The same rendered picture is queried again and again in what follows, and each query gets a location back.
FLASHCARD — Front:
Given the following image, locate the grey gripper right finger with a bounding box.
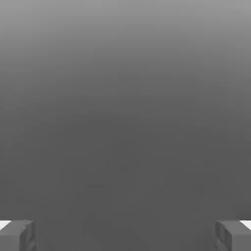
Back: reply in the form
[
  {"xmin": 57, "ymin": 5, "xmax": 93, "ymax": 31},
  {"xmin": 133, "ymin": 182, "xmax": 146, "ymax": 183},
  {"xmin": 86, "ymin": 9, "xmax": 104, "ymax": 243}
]
[{"xmin": 214, "ymin": 219, "xmax": 251, "ymax": 251}]

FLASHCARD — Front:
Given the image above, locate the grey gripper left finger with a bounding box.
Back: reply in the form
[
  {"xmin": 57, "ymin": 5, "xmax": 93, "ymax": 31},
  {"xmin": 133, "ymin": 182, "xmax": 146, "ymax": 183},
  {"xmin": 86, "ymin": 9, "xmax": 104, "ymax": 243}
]
[{"xmin": 0, "ymin": 219, "xmax": 37, "ymax": 251}]

